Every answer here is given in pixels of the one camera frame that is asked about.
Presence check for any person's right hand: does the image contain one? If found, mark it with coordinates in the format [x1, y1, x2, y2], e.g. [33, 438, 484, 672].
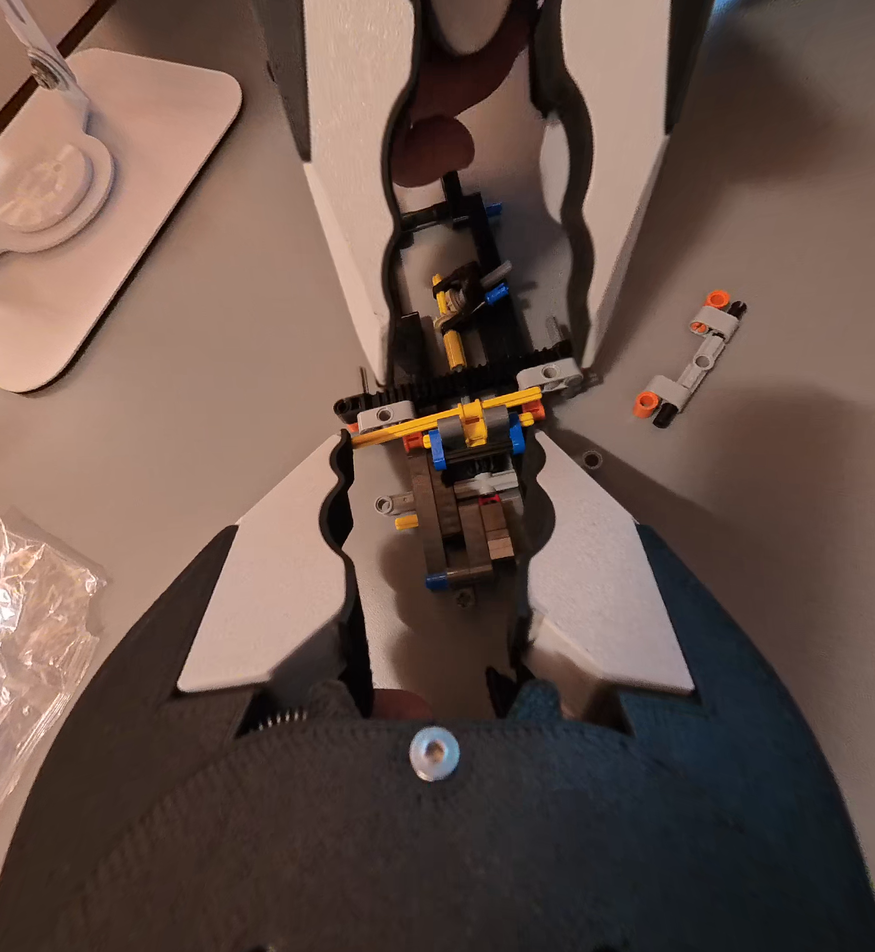
[393, 15, 537, 188]

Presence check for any clear plastic bag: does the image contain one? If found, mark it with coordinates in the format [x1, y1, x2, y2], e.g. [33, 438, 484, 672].
[0, 508, 107, 860]

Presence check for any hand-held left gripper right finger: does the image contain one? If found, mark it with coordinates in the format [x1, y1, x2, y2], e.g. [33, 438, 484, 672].
[510, 430, 696, 694]

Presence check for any multicoloured lego assembly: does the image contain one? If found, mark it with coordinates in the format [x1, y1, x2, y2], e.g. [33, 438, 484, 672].
[333, 171, 583, 607]

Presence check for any small grey orange lego subassembly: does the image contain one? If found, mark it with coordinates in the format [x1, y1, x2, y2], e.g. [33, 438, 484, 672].
[633, 289, 749, 430]

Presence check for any white stand base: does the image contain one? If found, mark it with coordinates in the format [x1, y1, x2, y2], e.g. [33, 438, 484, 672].
[0, 48, 244, 394]

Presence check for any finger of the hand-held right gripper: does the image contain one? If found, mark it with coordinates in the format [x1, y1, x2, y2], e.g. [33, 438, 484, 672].
[530, 0, 675, 371]
[302, 0, 418, 376]

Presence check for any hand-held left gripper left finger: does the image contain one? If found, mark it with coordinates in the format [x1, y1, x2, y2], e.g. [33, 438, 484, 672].
[176, 430, 375, 718]

